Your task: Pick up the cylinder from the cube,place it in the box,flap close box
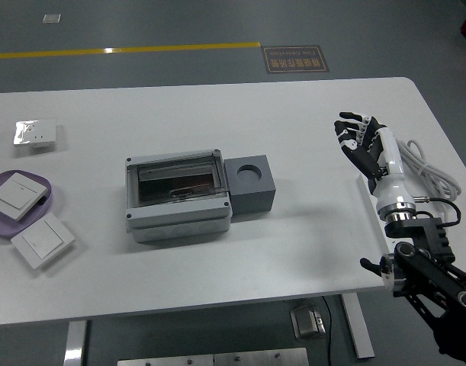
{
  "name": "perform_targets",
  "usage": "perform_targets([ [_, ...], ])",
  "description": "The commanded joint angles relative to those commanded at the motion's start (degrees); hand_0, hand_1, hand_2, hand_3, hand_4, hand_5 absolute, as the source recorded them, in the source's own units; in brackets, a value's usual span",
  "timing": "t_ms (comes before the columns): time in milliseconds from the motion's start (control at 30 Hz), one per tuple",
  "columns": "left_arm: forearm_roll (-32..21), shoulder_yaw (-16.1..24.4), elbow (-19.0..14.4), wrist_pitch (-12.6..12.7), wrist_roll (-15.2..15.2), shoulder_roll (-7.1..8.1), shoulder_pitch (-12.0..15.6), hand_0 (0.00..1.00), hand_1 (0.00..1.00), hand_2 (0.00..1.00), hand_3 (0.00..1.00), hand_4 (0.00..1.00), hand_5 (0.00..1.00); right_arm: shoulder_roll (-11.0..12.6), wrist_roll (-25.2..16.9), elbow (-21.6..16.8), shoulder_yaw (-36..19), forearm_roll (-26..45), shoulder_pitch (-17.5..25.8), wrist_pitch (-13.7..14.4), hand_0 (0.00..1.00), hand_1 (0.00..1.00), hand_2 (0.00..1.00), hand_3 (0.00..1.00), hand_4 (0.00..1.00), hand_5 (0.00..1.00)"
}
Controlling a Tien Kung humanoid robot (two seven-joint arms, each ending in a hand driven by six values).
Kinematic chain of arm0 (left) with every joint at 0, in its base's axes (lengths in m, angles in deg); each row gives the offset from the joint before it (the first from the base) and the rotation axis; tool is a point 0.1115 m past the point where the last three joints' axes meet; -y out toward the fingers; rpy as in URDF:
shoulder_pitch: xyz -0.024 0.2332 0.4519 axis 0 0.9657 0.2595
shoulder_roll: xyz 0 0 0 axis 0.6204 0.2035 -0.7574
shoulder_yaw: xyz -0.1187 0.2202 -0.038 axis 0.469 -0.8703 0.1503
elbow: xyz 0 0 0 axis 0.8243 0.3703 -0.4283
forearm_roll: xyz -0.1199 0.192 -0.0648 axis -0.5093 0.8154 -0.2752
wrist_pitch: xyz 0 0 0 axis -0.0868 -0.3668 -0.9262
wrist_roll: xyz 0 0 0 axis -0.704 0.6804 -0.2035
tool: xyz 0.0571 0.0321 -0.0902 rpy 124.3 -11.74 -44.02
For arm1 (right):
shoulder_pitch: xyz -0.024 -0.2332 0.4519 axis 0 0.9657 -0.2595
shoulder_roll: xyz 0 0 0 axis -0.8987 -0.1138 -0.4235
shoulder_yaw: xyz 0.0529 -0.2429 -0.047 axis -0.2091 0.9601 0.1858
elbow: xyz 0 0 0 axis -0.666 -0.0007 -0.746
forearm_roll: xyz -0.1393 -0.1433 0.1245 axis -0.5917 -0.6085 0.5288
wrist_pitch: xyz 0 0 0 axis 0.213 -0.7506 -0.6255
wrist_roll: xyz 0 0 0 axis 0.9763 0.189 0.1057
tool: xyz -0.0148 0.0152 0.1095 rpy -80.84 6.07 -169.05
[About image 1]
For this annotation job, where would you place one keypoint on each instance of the white wall socket in wrap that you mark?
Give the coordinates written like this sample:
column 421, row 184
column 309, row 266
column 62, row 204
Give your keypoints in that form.
column 36, row 131

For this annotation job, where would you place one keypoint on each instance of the yellow floor tape line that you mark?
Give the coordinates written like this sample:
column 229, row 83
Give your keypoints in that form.
column 141, row 49

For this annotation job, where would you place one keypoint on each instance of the metal floor socket box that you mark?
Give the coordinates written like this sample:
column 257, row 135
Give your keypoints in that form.
column 307, row 322

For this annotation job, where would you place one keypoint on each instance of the brown floor sign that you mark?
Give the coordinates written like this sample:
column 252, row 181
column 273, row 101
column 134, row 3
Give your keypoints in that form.
column 295, row 59

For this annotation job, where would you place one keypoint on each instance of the grey junction box clear lid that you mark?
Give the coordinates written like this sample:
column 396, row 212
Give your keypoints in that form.
column 175, row 217

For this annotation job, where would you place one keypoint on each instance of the dark grey cube with hole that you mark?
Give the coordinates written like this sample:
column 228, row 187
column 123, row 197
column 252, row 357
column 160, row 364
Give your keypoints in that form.
column 251, row 200

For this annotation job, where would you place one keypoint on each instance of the small silver floor plate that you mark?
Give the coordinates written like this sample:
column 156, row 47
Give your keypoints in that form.
column 52, row 18

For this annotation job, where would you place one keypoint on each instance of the white wall switch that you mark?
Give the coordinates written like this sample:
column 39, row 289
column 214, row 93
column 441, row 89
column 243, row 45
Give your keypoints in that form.
column 15, row 194
column 42, row 240

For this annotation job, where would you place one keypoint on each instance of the purple tray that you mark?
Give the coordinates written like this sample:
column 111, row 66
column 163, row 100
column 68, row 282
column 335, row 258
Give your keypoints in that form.
column 0, row 226

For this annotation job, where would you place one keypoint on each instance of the grey metal base plate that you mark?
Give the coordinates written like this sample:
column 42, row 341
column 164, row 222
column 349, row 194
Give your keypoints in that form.
column 217, row 359

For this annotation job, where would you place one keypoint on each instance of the white table leg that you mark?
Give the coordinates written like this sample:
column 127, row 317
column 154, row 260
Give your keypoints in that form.
column 74, row 343
column 358, row 328

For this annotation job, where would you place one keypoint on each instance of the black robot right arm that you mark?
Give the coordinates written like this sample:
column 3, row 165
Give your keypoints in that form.
column 427, row 263

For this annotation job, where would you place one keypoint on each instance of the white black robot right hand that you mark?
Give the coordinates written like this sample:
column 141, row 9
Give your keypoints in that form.
column 393, row 183

